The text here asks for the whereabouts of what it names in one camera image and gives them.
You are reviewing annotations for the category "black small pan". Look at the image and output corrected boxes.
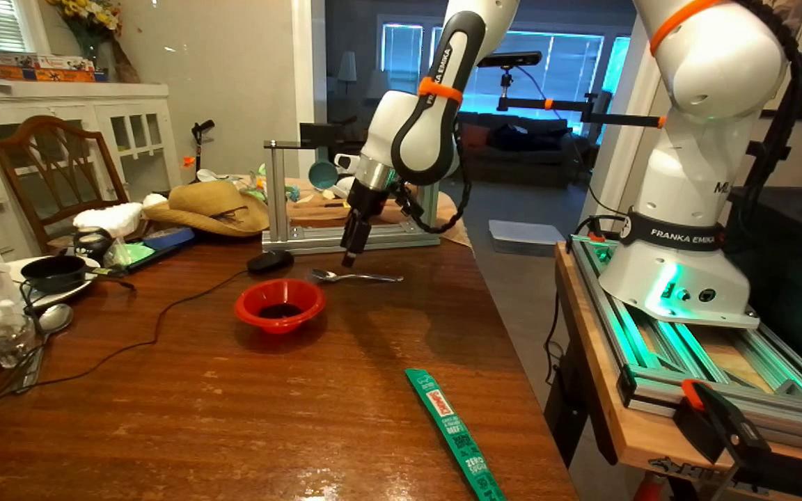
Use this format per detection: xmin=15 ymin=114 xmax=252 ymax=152
xmin=22 ymin=256 xmax=86 ymax=292

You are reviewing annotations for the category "camera on tripod arm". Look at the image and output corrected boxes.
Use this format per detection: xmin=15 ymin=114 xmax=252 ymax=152
xmin=474 ymin=47 xmax=668 ymax=132

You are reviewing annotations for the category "silver metal spoon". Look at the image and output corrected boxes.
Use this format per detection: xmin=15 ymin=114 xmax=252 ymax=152
xmin=313 ymin=270 xmax=403 ymax=284

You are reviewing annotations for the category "black mouse cable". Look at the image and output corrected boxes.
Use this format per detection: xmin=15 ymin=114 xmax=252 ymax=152
xmin=0 ymin=264 xmax=255 ymax=420

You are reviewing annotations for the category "red bowl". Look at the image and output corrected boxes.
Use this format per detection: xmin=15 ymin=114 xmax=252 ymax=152
xmin=235 ymin=280 xmax=327 ymax=337

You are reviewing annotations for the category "white cabinet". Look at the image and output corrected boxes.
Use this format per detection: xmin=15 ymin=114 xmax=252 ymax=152
xmin=0 ymin=82 xmax=183 ymax=256

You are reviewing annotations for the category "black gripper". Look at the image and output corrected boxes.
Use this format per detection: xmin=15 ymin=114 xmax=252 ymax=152
xmin=341 ymin=184 xmax=385 ymax=269

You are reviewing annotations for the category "white plate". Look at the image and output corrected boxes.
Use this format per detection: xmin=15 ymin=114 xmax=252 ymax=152
xmin=5 ymin=256 xmax=100 ymax=309

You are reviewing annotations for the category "yellow flower vase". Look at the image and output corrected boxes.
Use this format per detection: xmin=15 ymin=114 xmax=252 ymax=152
xmin=48 ymin=0 xmax=140 ymax=83

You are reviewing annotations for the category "wooden chair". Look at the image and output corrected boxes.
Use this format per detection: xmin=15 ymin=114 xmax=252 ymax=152
xmin=0 ymin=114 xmax=128 ymax=252

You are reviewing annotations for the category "black coiled robot cable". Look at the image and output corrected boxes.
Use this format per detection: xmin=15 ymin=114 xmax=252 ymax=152
xmin=394 ymin=129 xmax=474 ymax=236

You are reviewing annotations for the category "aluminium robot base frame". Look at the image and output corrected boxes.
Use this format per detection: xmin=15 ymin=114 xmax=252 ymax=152
xmin=558 ymin=236 xmax=802 ymax=472

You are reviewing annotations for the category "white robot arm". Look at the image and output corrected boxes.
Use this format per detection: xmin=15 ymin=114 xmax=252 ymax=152
xmin=344 ymin=0 xmax=786 ymax=330

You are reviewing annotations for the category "tan straw hat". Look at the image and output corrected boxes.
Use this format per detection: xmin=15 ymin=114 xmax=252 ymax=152
xmin=142 ymin=182 xmax=271 ymax=236

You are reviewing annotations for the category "black computer mouse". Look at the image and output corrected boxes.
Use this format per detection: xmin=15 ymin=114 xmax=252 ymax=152
xmin=245 ymin=252 xmax=295 ymax=275

